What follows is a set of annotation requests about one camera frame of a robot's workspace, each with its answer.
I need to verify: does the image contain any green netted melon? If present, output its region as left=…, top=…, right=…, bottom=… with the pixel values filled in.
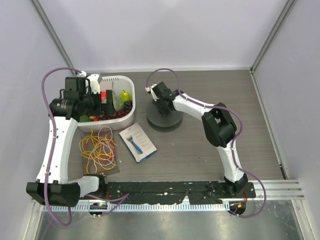
left=112, top=94, right=124, bottom=112

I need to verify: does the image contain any white slotted cable duct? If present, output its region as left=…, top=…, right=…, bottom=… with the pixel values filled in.
left=43, top=201, right=230, bottom=211

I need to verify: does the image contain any clear tray of cables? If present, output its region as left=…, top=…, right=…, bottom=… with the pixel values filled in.
left=78, top=131, right=120, bottom=177

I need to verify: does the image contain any white plastic basket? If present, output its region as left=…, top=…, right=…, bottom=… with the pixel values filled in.
left=78, top=73, right=136, bottom=133

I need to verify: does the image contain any black mounting base plate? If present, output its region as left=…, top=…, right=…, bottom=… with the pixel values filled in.
left=93, top=181, right=256, bottom=205

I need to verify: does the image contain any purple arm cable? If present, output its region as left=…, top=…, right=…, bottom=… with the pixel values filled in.
left=145, top=68, right=267, bottom=219
left=41, top=67, right=131, bottom=227

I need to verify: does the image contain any red grape string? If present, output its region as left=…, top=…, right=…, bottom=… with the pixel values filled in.
left=88, top=109, right=130, bottom=122

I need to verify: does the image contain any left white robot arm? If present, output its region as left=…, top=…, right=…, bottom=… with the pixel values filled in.
left=26, top=73, right=107, bottom=208

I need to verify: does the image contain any red cable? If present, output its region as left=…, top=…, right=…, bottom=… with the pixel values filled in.
left=84, top=138, right=117, bottom=161

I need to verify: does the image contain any razor in white box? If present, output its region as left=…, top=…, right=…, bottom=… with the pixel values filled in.
left=119, top=122, right=157, bottom=163

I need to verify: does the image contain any grey perforated cable spool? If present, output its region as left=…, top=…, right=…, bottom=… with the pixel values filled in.
left=146, top=101, right=183, bottom=132

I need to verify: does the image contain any red apple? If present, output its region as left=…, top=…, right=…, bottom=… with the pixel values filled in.
left=100, top=91, right=107, bottom=104

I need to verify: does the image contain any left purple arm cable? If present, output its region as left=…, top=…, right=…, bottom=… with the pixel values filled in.
left=41, top=67, right=131, bottom=227

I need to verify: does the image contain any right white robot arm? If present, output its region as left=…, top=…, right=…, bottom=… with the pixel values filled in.
left=145, top=82, right=248, bottom=198

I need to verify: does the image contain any dark red grape bunch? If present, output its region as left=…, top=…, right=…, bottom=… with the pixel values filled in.
left=124, top=100, right=133, bottom=112

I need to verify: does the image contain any aluminium rail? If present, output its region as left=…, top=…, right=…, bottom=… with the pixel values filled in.
left=262, top=179, right=305, bottom=200

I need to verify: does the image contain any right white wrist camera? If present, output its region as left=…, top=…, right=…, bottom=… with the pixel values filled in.
left=145, top=84, right=159, bottom=102

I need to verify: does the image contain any green leaf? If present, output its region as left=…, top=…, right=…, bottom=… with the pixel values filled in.
left=79, top=115, right=92, bottom=123

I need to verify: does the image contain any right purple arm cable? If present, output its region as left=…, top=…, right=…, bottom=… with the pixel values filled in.
left=145, top=68, right=267, bottom=219

